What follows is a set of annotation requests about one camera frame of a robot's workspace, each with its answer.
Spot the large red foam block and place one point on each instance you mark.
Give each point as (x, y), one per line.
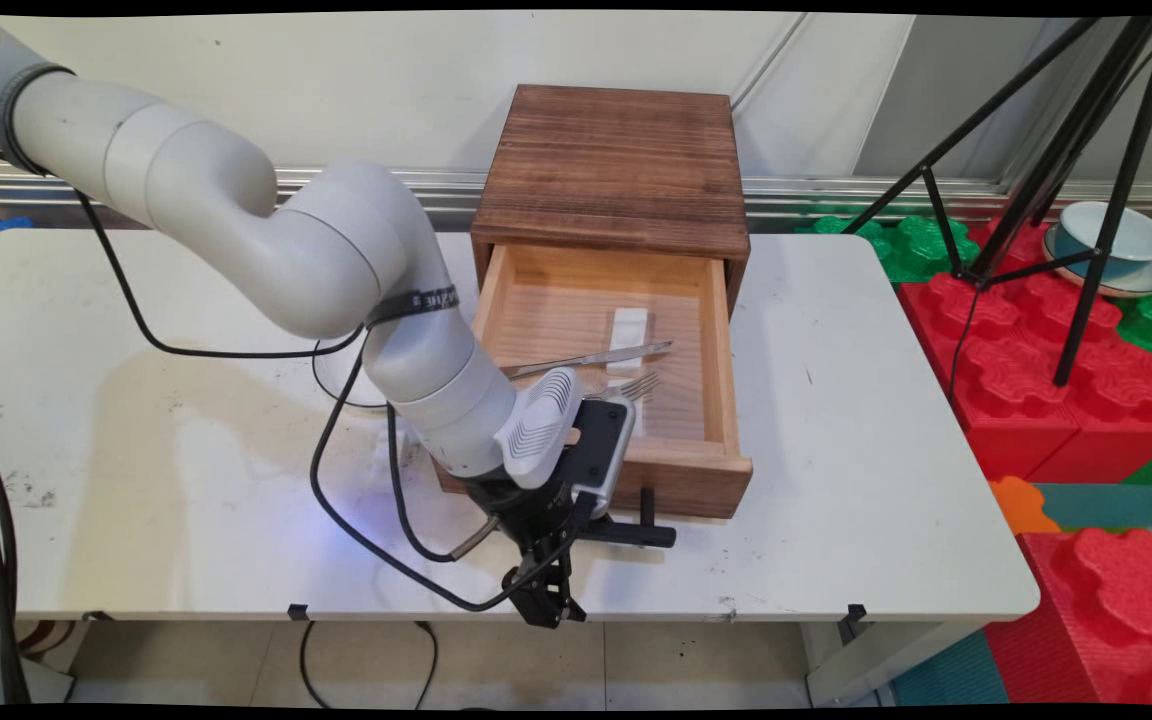
(1016, 380)

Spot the silver fork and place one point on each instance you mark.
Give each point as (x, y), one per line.
(636, 385)

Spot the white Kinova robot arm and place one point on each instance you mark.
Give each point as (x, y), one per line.
(326, 250)

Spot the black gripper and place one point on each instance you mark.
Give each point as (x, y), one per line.
(536, 515)

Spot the light blue bowl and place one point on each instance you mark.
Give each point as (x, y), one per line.
(1131, 240)

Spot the white mounted wrist camera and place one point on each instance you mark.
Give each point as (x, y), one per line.
(546, 425)

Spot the teal foam mat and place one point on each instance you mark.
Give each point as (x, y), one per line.
(1106, 505)
(951, 675)

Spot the orange foam piece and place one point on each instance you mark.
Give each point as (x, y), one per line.
(1021, 505)

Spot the white rectangular block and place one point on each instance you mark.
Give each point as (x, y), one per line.
(628, 325)

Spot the aluminium wall rail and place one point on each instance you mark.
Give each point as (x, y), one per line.
(836, 195)

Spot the white table leg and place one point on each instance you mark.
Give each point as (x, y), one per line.
(876, 660)
(51, 685)

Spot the black tripod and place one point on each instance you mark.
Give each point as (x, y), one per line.
(1101, 240)

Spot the silver table knife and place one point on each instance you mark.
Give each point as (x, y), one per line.
(586, 360)

